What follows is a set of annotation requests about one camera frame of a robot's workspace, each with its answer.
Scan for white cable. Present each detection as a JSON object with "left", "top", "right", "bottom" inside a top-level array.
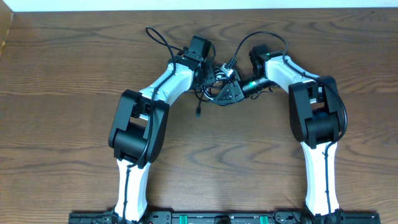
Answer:
[{"left": 203, "top": 71, "right": 237, "bottom": 102}]

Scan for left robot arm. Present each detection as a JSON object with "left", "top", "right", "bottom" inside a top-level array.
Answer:
[{"left": 108, "top": 56, "right": 213, "bottom": 223}]

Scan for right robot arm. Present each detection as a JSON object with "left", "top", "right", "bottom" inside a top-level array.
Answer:
[{"left": 212, "top": 50, "right": 348, "bottom": 218}]

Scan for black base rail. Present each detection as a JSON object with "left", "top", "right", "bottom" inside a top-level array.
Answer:
[{"left": 68, "top": 210, "right": 382, "bottom": 224}]

